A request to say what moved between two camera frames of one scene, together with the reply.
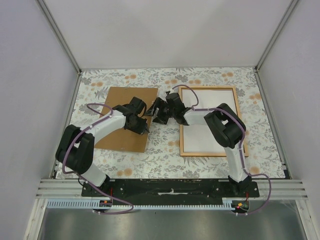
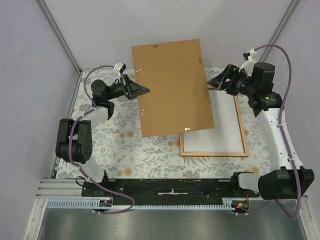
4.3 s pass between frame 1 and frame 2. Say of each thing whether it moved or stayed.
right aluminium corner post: stayed
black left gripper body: moved
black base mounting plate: stayed
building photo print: stayed
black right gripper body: moved
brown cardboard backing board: moved
